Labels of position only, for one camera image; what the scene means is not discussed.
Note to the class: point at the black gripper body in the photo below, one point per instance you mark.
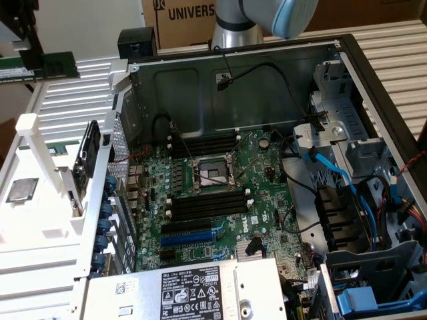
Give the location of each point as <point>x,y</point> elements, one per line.
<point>10,10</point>

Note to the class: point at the green RAM stick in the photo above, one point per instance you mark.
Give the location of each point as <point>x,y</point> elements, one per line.
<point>60,65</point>
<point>61,148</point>

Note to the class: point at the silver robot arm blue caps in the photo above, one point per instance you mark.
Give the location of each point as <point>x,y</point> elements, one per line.
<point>230,33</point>

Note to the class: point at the RAM slot black clips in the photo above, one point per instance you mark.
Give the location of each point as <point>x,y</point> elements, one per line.
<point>213,149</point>
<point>210,207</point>
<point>213,140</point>
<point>210,195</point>

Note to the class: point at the black box block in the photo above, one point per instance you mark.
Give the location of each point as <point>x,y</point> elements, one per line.
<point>136,41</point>

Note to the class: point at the black graphics card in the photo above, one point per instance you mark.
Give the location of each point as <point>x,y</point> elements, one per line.
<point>90,150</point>

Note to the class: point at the printed cardboard box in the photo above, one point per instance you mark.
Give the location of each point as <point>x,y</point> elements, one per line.
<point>180,20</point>

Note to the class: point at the silver CPU chip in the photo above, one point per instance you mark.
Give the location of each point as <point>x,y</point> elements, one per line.
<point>23,190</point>

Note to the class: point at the blue card retention clip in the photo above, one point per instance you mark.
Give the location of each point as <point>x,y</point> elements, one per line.
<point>106,210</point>
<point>99,261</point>
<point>101,242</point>
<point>111,183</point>
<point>104,226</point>

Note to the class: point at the open grey PC case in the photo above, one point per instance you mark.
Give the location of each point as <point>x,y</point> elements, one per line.
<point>187,100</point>

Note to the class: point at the silver rear port block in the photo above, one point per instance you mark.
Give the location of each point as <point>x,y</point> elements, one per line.
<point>136,170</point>

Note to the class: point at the white parts rack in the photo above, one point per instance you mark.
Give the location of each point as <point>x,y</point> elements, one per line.
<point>40,213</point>

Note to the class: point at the silver network port block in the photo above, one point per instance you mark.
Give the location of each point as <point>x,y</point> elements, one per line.
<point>134,184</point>

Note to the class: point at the thin metal locking lever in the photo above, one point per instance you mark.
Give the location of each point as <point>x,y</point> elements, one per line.
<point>247,167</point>
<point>181,143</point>

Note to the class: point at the silver USB port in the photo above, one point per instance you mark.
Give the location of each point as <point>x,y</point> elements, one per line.
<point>134,196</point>
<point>135,208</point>

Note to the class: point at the silver CPU socket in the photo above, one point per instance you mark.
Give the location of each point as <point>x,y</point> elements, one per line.
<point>213,173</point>

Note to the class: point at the blue expansion slot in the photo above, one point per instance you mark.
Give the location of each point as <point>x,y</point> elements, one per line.
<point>187,238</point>

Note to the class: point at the silver coin battery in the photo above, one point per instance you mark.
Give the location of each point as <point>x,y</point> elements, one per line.
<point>264,143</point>

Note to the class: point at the short black expansion slot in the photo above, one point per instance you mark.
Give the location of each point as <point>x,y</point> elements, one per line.
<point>167,255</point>

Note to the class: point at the silver power supply unit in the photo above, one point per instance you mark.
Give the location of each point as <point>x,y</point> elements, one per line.
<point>140,300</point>

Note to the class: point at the green motherboard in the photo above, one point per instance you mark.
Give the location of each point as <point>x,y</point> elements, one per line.
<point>267,206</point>

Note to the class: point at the silver finned heatsink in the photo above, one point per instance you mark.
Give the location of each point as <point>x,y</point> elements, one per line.
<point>241,250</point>

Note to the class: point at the plain brown cardboard box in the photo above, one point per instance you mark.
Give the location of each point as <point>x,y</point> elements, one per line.
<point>367,13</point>

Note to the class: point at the grey metal disk bay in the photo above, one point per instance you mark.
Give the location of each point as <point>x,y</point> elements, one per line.
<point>363,153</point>

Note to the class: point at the dark grey disk bay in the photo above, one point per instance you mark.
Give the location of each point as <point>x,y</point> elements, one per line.
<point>367,263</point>

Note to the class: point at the blue plastic disk caddy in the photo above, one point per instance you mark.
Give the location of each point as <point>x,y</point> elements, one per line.
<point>357,300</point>

